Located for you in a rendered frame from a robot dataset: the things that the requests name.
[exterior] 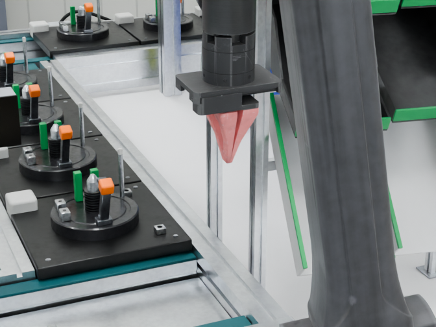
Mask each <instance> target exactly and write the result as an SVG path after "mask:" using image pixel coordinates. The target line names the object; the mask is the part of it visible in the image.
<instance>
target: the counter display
mask: <svg viewBox="0 0 436 327"><path fill-rule="evenodd" d="M15 145H21V131H20V123H19V109H18V96H17V95H8V96H2V97H0V148H1V147H10V146H15Z"/></svg>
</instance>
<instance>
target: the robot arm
mask: <svg viewBox="0 0 436 327"><path fill-rule="evenodd" d="M196 1H197V3H198V5H199V7H200V9H201V10H202V29H203V32H202V71H196V72H191V73H181V74H177V75H175V86H176V88H177V89H179V90H180V91H184V90H186V91H187V92H188V93H189V100H190V101H191V102H192V103H193V111H194V112H195V113H196V114H197V115H206V117H207V118H208V121H209V122H210V125H211V126H212V128H213V131H214V133H215V137H216V140H217V143H218V146H219V150H220V153H221V157H222V159H223V160H224V161H225V162H226V163H227V164H229V163H232V162H233V159H234V156H235V155H236V152H237V149H238V147H239V144H240V143H241V140H242V139H243V137H244V136H245V134H246V133H247V131H248V129H249V128H250V126H251V124H252V123H253V122H254V120H255V118H256V117H257V115H258V113H259V101H257V100H256V99H255V98H253V96H251V95H252V94H257V93H266V92H271V91H276V92H278V93H281V91H282V80H281V79H279V78H278V77H276V76H275V75H273V74H272V73H271V72H269V71H268V70H266V69H265V68H264V67H262V66H261V65H259V64H255V40H256V30H255V29H256V0H196ZM279 4H280V13H281V19H282V28H283V33H284V43H285V52H286V57H287V67H288V72H289V81H290V87H291V96H292V102H293V111H294V117H295V126H296V132H297V141H298V151H299V156H300V165H301V171H302V180H303V186H304V195H305V200H306V210H307V215H308V224H309V234H310V240H311V254H312V277H311V292H310V298H309V300H308V316H309V317H308V318H305V319H299V320H296V321H290V322H285V323H281V324H279V325H280V327H436V318H435V315H434V314H433V312H432V310H431V308H430V306H429V305H428V303H427V302H426V301H425V299H424V298H423V297H422V296H421V295H420V294H415V295H410V296H406V297H404V295H403V292H402V289H401V286H400V281H399V278H398V272H397V268H396V261H395V256H394V243H393V229H392V222H391V209H390V201H389V188H388V180H387V167H386V159H385V146H384V138H383V125H382V111H381V104H380V91H379V83H378V70H377V62H376V49H375V41H374V27H373V20H372V7H371V0H279Z"/></svg>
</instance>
